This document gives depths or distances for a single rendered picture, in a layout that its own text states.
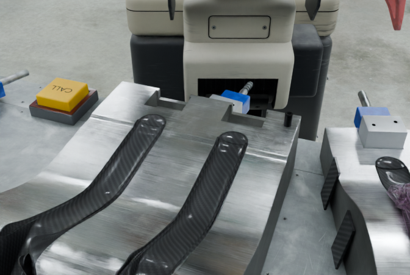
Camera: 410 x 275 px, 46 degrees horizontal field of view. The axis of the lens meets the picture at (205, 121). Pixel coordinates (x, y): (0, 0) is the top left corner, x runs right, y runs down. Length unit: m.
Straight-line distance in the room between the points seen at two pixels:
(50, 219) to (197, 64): 0.56
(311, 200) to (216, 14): 0.45
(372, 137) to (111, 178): 0.33
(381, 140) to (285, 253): 0.19
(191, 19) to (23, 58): 1.90
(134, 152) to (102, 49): 2.18
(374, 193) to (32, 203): 0.37
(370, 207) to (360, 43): 2.39
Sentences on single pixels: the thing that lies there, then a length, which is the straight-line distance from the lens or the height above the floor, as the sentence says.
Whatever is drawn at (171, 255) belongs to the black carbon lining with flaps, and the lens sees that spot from 0.44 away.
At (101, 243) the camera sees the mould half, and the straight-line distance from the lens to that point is 0.43.
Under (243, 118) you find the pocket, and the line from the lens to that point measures 0.65.
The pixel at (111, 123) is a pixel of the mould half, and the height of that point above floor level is 0.89.
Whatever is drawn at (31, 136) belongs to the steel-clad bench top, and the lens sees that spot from 0.78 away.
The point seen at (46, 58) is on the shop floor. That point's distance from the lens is 2.74.
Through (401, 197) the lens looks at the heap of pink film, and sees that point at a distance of 0.54.
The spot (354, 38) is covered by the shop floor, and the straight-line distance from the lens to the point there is 2.94.
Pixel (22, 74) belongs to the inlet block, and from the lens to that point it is 0.89.
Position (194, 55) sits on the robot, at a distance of 0.96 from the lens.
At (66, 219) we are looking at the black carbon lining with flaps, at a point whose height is 0.91.
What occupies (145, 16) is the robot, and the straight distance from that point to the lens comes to 1.25.
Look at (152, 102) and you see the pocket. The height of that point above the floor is 0.88.
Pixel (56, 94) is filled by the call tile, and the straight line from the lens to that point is 0.80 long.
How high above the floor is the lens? 1.25
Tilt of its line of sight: 36 degrees down
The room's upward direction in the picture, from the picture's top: straight up
